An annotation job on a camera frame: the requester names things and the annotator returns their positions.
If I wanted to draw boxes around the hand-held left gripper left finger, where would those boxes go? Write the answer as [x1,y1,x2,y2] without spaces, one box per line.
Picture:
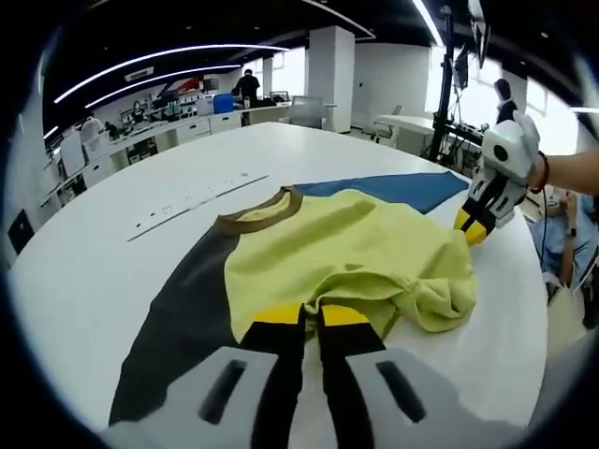
[100,302,308,449]

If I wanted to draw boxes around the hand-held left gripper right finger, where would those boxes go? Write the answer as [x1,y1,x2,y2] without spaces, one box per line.
[317,303,533,449]

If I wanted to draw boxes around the yellow blue dark grey garment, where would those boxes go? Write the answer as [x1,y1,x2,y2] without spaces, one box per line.
[108,171,478,427]

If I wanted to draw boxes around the white template strip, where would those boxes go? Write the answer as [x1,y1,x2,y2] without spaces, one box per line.
[125,173,270,243]

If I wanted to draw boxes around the white desk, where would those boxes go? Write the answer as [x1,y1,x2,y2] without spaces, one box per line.
[373,111,483,155]

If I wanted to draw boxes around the straight ceiling light strip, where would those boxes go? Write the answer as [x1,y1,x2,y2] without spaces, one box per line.
[411,0,446,44]

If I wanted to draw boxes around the white office chair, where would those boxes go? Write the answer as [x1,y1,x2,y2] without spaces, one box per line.
[289,95,339,132]

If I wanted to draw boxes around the long white counter with drawers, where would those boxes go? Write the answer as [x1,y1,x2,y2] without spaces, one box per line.
[44,105,291,207]

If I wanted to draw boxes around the black square box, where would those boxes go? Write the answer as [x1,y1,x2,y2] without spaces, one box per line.
[7,209,34,256]

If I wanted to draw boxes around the tall white box machine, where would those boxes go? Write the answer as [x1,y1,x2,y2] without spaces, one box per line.
[59,135,86,177]

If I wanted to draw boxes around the short curved ceiling light strip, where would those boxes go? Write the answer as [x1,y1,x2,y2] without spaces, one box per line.
[97,65,244,109]

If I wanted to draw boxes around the long curved ceiling light strip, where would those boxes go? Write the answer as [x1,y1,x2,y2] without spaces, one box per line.
[53,44,291,104]

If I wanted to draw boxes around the red bead bracelet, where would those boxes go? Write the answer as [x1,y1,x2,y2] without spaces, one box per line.
[527,150,549,196]

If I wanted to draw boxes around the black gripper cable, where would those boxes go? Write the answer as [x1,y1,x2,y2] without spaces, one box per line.
[537,191,553,282]

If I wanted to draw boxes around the black camera stand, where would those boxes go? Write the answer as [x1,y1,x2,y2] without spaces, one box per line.
[423,0,492,165]

